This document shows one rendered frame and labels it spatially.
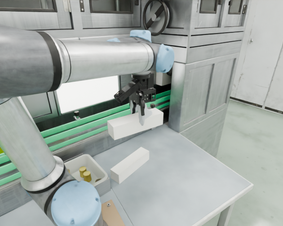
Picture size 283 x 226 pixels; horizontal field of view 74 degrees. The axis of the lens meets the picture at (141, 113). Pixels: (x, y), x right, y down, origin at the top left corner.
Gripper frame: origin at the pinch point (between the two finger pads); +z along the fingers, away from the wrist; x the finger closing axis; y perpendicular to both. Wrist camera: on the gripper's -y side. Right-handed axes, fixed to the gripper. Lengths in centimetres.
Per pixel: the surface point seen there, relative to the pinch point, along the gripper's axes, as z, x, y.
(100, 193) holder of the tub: 32.1, -0.5, -19.4
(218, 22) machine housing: -38, 28, 78
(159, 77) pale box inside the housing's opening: 3, 56, 54
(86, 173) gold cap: 27.8, 10.4, -22.0
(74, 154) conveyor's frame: 26.6, 26.7, -23.8
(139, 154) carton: 28.1, 10.1, 7.4
